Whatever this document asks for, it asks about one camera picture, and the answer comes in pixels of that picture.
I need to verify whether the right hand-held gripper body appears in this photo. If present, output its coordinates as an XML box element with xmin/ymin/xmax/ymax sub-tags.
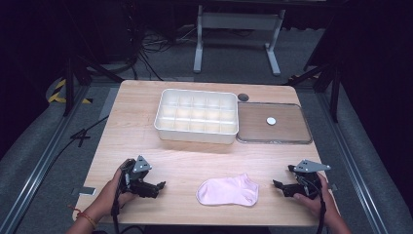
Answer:
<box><xmin>282</xmin><ymin>159</ymin><xmax>331</xmax><ymax>200</ymax></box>

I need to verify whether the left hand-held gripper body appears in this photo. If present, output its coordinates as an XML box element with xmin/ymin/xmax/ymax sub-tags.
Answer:
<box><xmin>119</xmin><ymin>155</ymin><xmax>161</xmax><ymax>199</ymax></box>

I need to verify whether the pink sock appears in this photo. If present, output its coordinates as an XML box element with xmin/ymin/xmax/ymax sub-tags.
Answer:
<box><xmin>196</xmin><ymin>173</ymin><xmax>260</xmax><ymax>208</ymax></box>

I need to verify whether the person's right hand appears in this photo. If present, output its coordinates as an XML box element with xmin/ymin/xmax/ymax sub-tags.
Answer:
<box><xmin>292</xmin><ymin>173</ymin><xmax>337</xmax><ymax>219</ymax></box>

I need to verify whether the person's left hand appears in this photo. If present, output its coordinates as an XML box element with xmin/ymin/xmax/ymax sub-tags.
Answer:
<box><xmin>102</xmin><ymin>167</ymin><xmax>138</xmax><ymax>213</ymax></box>

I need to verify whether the clear lid with white knob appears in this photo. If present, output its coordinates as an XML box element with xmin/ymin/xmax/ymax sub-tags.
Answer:
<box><xmin>236</xmin><ymin>101</ymin><xmax>314</xmax><ymax>145</ymax></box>

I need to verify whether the white divided storage box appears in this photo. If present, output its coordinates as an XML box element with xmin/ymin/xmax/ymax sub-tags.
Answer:
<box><xmin>153</xmin><ymin>88</ymin><xmax>240</xmax><ymax>145</ymax></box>

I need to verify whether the black tripod stand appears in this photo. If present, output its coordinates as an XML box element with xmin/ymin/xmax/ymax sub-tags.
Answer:
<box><xmin>62</xmin><ymin>53</ymin><xmax>125</xmax><ymax>117</ymax></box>
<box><xmin>286</xmin><ymin>61</ymin><xmax>343</xmax><ymax>124</ymax></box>

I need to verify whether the yellow and black floor tape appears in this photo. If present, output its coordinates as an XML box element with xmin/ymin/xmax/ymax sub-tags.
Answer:
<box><xmin>48</xmin><ymin>78</ymin><xmax>94</xmax><ymax>105</ymax></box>

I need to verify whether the aluminium floor rail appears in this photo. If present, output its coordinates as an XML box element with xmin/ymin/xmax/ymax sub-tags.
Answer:
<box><xmin>0</xmin><ymin>85</ymin><xmax>92</xmax><ymax>234</ymax></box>
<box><xmin>316</xmin><ymin>92</ymin><xmax>390</xmax><ymax>234</ymax></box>

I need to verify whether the red string bracelet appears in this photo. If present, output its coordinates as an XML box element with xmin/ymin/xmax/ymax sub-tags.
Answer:
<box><xmin>67</xmin><ymin>204</ymin><xmax>98</xmax><ymax>229</ymax></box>

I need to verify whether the long black floor cable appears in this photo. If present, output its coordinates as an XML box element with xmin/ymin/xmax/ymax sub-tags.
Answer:
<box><xmin>13</xmin><ymin>115</ymin><xmax>110</xmax><ymax>234</ymax></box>

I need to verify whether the bundle of black floor cables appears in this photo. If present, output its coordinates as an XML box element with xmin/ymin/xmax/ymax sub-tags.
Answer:
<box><xmin>123</xmin><ymin>27</ymin><xmax>196</xmax><ymax>82</ymax></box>

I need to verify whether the white metal table frame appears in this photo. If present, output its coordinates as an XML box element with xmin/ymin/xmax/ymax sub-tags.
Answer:
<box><xmin>193</xmin><ymin>4</ymin><xmax>286</xmax><ymax>77</ymax></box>

